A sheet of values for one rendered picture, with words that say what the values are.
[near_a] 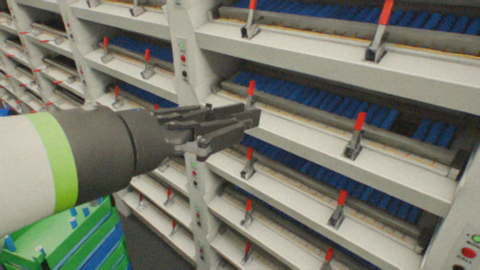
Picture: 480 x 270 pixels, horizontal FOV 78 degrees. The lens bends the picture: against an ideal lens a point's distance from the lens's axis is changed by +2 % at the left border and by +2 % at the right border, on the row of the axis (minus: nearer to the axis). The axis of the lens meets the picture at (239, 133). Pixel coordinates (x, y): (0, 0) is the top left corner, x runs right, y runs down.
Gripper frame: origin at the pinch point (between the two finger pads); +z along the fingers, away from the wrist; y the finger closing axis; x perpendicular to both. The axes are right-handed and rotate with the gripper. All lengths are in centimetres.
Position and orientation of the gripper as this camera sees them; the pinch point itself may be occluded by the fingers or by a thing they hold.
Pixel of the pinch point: (237, 117)
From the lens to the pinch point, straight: 46.9
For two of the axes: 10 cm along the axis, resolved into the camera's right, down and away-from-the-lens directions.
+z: 6.4, -2.0, 7.4
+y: 7.6, 3.3, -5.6
